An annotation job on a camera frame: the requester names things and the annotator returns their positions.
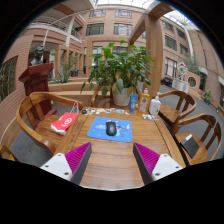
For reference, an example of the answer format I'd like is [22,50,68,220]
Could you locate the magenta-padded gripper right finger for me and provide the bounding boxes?
[132,142,184,187]

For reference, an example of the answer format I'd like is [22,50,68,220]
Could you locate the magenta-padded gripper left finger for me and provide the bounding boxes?
[40,142,93,186]

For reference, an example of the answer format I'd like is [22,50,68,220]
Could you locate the black computer mouse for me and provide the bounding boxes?
[105,120,118,137]

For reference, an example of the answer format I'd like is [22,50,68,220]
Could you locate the blue cartoon mouse pad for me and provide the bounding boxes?
[86,116,134,143]

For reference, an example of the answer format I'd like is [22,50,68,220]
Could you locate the black notebook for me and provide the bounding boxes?
[180,133,200,159]

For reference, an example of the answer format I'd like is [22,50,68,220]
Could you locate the red and white bag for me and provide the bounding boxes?
[50,102,80,136]

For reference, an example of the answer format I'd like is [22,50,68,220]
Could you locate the wooden armchair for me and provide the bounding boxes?
[90,85,114,108]
[15,91,84,155]
[156,89,198,128]
[0,143,18,163]
[169,113,224,167]

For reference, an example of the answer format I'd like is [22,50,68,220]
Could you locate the white pump bottle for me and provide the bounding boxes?
[148,92,162,117]

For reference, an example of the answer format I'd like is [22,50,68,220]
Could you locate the yellow liquid bottle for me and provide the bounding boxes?
[138,87,151,115]

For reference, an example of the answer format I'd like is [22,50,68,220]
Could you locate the blue tube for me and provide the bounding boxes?
[129,93,139,114]

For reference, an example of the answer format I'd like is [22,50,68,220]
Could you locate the green plant in white pot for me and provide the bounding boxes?
[80,39,156,108]

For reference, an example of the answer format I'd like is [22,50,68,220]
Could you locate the dark bust statue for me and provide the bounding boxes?
[29,45,45,67]

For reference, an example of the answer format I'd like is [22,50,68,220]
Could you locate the dark red wooden pedestal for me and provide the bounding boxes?
[18,62,55,121]

